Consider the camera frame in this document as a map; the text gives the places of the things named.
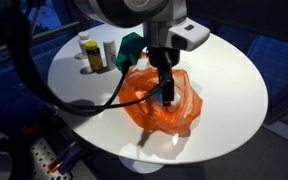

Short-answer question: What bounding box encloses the white tube bottle blue logo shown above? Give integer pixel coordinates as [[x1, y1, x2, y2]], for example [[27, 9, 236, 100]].
[[103, 41, 116, 70]]

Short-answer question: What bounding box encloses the perforated metal plate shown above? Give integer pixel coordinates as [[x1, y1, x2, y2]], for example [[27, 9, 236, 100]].
[[30, 137, 72, 180]]

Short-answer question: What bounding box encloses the blue mint bottle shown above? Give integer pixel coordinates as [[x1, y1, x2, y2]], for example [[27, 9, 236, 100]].
[[154, 91, 182, 107]]

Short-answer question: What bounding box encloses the white round table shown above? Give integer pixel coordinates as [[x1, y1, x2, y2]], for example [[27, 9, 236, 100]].
[[47, 23, 269, 174]]

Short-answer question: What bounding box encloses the black cable bundle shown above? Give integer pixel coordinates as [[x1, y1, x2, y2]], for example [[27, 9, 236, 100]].
[[0, 0, 172, 118]]

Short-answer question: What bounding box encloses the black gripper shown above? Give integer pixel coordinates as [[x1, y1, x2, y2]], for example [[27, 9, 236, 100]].
[[148, 46, 180, 99]]

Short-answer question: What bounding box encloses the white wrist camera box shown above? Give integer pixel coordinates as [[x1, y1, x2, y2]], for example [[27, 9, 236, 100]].
[[167, 25, 210, 51]]

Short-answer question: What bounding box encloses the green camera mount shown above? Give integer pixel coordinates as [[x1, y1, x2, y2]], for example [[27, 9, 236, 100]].
[[115, 32, 147, 71]]

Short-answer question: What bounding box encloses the orange handled clamp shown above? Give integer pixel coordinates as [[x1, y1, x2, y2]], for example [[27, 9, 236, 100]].
[[47, 143, 82, 174]]

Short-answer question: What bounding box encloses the orange plastic bag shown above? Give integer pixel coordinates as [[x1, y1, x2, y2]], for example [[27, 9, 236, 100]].
[[118, 62, 203, 137]]

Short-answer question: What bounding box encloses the amber bottle yellow cap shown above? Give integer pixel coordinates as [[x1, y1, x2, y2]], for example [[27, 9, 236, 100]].
[[85, 40, 103, 71]]

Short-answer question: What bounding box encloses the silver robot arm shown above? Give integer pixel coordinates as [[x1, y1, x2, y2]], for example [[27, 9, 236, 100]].
[[72, 0, 187, 106]]

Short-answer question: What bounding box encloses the white pill bottle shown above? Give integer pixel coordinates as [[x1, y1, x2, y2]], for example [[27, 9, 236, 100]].
[[78, 31, 90, 56]]

